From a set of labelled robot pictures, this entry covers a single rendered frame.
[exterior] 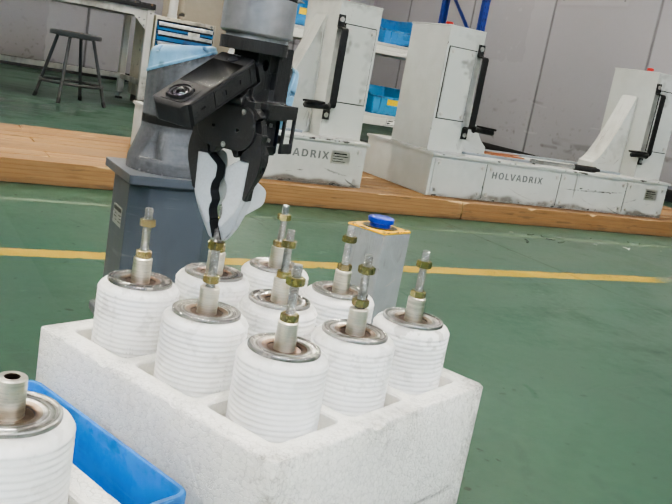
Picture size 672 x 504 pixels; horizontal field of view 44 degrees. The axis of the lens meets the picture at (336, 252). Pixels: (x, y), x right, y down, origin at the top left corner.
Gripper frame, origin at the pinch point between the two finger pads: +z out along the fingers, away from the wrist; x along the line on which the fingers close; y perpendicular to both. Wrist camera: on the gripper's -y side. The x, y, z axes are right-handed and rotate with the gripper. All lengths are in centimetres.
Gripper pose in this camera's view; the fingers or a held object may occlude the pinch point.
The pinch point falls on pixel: (215, 227)
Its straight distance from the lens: 88.9
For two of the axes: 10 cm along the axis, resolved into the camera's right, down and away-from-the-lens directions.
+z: -1.7, 9.6, 2.2
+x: -8.6, -2.5, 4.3
